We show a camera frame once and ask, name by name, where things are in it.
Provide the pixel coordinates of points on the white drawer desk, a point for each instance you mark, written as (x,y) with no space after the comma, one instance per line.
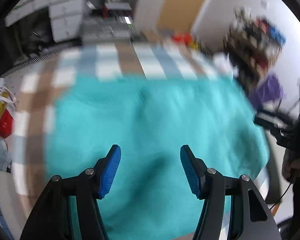
(65,16)

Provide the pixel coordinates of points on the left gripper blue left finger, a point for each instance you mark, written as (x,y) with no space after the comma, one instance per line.
(50,217)

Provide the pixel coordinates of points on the beige upright suitcase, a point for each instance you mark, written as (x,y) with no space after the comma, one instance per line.
(146,14)

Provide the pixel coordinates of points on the wooden shoe rack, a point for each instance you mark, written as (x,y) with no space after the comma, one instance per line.
(255,44)

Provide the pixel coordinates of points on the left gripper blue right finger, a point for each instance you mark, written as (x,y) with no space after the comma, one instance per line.
(250,217)

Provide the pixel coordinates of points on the black red shoe box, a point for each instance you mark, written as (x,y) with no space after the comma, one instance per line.
(114,9)

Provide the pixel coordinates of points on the wooden door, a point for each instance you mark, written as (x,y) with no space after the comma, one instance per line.
(179,15)

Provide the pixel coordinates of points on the silver flat suitcase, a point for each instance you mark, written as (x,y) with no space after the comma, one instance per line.
(98,29)

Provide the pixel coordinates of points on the teal fleece jacket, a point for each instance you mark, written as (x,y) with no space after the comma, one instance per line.
(150,120)

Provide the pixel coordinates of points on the person's right hand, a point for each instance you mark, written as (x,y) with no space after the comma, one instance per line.
(290,166)

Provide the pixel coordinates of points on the orange plastic bag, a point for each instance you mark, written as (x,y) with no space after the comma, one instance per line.
(184,38)

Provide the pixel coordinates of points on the red white snack bag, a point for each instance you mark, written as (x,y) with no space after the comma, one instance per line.
(7,109)

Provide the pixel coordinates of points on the purple plastic bag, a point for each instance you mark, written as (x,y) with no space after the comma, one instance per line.
(269,90)

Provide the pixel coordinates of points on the checkered bed sheet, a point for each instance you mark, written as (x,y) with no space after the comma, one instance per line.
(44,81)

